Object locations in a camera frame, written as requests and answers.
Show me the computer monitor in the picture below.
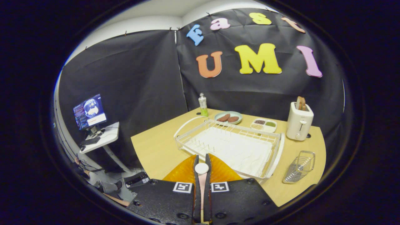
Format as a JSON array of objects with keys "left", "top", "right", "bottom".
[{"left": 73, "top": 94, "right": 108, "bottom": 139}]

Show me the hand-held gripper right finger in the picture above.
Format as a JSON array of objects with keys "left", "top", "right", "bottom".
[{"left": 204, "top": 153, "right": 279, "bottom": 224}]

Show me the light blue oval plate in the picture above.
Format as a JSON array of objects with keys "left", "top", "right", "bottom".
[{"left": 214, "top": 111, "right": 243, "bottom": 125}]

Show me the black keyboard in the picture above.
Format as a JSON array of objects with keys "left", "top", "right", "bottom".
[{"left": 80, "top": 137, "right": 101, "bottom": 147}]

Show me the white wire dish rack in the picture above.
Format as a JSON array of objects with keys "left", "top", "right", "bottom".
[{"left": 174, "top": 116, "right": 285, "bottom": 184}]

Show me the green dish soap bottle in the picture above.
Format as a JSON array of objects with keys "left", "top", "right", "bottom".
[{"left": 198, "top": 93, "right": 208, "bottom": 118}]

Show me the white divided tray with beans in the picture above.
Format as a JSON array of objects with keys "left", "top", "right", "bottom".
[{"left": 250, "top": 118, "right": 278, "bottom": 133}]

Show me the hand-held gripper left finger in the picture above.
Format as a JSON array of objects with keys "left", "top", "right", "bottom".
[{"left": 127, "top": 155, "right": 200, "bottom": 224}]

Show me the white toaster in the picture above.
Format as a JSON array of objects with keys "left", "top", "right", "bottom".
[{"left": 286, "top": 102, "right": 314, "bottom": 141}]

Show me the black backdrop cloth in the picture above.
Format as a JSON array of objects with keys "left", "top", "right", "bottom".
[{"left": 58, "top": 8, "right": 346, "bottom": 172}]

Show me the metal wire basket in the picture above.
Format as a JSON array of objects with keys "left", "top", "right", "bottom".
[{"left": 282, "top": 151, "right": 316, "bottom": 184}]

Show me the white side table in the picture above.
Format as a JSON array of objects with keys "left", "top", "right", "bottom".
[{"left": 78, "top": 122, "right": 133, "bottom": 174}]

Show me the black box device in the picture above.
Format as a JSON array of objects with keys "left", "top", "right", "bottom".
[{"left": 124, "top": 171, "right": 150, "bottom": 188}]

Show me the pink plate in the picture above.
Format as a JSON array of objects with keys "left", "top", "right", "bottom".
[{"left": 199, "top": 173, "right": 207, "bottom": 210}]

